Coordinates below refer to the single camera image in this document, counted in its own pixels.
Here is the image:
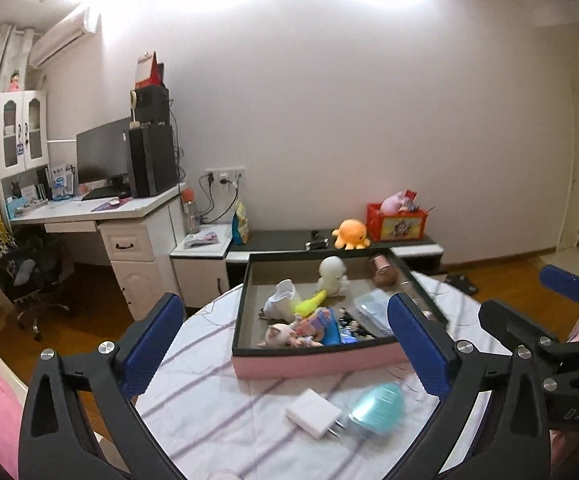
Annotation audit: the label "white glass door cabinet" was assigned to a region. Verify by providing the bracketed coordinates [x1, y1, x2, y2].
[0, 89, 50, 178]

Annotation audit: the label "blue white box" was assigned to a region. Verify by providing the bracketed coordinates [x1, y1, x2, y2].
[52, 164, 77, 203]

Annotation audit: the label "low black top bench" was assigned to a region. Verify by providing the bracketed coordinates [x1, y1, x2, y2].
[225, 229, 446, 273]

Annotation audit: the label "white air conditioner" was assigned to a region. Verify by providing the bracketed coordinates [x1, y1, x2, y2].
[29, 7, 101, 68]

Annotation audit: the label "orange octopus plush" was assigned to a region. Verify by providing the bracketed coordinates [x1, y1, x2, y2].
[332, 218, 371, 251]

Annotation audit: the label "printed booklet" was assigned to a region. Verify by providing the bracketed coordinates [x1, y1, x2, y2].
[183, 232, 220, 248]

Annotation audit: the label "black computer tower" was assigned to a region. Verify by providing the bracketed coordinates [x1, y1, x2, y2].
[125, 122, 180, 198]

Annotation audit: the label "pink hair clips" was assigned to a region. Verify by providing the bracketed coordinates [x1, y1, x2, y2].
[304, 310, 337, 336]

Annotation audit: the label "yellow green toy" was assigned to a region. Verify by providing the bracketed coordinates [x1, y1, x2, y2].
[294, 290, 329, 317]

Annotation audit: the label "dark slippers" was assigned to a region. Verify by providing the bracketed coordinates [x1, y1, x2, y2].
[442, 272, 479, 296]

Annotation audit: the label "pink plush toy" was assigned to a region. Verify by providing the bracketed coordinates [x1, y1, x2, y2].
[379, 191, 407, 215]

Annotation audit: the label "clear plastic packet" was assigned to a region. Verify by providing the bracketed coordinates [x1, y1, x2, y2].
[354, 290, 395, 338]

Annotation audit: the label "small black items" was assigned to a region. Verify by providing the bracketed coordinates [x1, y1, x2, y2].
[339, 317, 365, 343]

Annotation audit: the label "pink storage box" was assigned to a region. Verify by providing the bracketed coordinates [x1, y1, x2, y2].
[232, 247, 450, 380]

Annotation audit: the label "red plastic crate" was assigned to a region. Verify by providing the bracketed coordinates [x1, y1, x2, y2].
[367, 202, 429, 242]

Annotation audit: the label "pink pig toy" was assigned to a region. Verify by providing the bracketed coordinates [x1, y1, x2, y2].
[256, 322, 325, 351]

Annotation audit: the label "black office chair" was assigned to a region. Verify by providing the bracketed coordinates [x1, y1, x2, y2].
[0, 232, 77, 343]

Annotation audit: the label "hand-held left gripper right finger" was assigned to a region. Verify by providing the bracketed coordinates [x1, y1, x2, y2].
[387, 292, 553, 480]

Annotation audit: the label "black keyboard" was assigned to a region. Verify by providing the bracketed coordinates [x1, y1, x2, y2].
[82, 187, 125, 202]

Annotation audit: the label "red cap water bottle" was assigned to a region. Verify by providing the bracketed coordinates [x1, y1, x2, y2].
[182, 187, 201, 235]

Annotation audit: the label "black speaker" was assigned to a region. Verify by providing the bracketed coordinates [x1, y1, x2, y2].
[134, 86, 171, 125]

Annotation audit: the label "white plastic toy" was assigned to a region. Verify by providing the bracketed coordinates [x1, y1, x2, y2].
[262, 280, 304, 322]

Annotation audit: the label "white charger plug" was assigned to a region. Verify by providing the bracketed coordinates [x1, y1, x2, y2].
[285, 388, 346, 442]

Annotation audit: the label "white astronaut figurine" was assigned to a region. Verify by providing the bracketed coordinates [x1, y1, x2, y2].
[317, 256, 351, 297]

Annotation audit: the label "white desk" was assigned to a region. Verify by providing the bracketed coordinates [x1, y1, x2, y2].
[9, 182, 187, 321]

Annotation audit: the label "black computer monitor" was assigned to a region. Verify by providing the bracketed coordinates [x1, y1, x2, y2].
[76, 116, 135, 193]

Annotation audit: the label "white wall outlet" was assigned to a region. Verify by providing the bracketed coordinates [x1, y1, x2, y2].
[204, 166, 246, 186]

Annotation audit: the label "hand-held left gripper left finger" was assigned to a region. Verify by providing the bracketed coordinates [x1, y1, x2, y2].
[18, 292, 186, 480]

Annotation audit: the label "black power cable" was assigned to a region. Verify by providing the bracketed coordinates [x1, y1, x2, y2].
[199, 172, 242, 226]

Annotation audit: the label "snack bag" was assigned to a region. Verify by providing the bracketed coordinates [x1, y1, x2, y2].
[232, 200, 251, 247]

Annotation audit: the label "rose gold jar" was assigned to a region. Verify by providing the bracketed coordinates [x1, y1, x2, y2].
[369, 253, 395, 287]

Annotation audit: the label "white bedside cabinet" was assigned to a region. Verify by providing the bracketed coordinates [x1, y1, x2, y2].
[169, 223, 235, 311]

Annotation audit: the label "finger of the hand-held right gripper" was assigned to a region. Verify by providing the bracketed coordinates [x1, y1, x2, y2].
[539, 264, 579, 311]
[478, 299, 561, 357]

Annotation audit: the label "red desk calendar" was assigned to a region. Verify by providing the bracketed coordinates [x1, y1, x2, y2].
[135, 51, 166, 92]

